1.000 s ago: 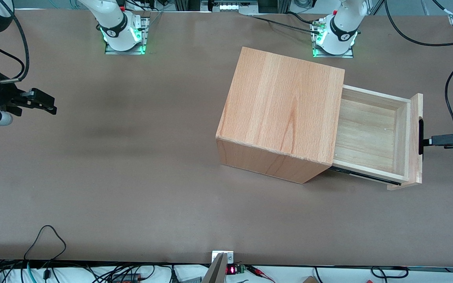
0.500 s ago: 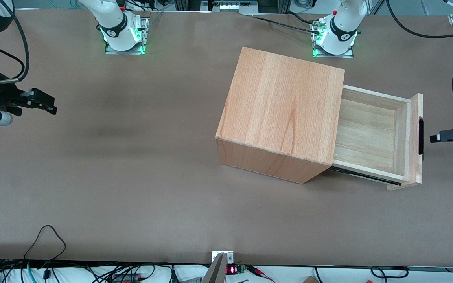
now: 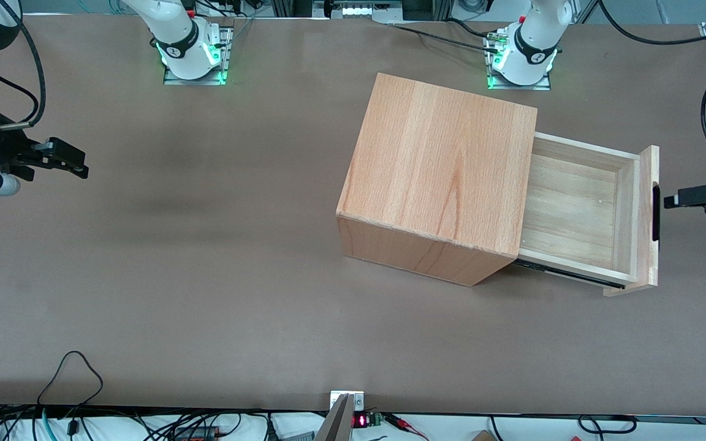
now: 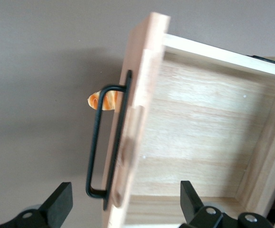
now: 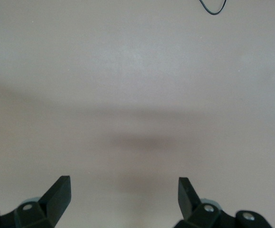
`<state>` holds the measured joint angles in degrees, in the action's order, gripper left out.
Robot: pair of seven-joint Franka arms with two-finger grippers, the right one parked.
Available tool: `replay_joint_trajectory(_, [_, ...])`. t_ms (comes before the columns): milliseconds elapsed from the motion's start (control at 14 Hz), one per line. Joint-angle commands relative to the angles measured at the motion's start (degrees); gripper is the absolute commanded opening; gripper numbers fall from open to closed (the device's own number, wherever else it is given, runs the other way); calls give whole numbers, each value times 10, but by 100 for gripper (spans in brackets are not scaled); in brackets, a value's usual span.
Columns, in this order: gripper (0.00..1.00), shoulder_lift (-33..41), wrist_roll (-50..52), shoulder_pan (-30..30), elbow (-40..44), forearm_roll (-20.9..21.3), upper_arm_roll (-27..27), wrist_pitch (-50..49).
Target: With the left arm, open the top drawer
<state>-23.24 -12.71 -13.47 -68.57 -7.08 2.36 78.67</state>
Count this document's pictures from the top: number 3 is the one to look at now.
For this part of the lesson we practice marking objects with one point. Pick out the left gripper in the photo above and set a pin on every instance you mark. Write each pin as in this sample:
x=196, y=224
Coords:
x=698, y=196

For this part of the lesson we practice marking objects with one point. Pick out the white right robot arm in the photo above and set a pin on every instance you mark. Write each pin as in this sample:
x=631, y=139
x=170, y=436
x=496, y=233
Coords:
x=175, y=37

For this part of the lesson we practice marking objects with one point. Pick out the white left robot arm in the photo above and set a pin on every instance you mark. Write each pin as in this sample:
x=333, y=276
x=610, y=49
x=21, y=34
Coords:
x=534, y=43

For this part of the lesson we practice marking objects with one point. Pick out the light wooden drawer cabinet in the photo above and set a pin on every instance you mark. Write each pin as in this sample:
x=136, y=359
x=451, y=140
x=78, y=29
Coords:
x=432, y=165

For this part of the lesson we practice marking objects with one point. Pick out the black and orange power box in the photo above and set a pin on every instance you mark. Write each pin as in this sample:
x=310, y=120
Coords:
x=197, y=433

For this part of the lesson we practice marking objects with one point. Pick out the white lit power unit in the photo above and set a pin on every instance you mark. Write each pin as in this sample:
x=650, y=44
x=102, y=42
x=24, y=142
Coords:
x=362, y=9

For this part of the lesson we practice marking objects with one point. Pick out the red and black clip leads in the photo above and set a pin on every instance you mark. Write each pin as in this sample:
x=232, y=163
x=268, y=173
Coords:
x=405, y=425

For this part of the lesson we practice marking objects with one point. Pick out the red digit display module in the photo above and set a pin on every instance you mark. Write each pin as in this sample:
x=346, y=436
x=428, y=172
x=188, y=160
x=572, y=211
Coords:
x=360, y=421

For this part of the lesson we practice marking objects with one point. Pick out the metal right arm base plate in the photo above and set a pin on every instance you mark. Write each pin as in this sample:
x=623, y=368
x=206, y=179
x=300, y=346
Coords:
x=224, y=55

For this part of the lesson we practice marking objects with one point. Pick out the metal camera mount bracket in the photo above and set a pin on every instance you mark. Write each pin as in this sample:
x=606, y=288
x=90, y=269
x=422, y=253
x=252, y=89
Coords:
x=341, y=416

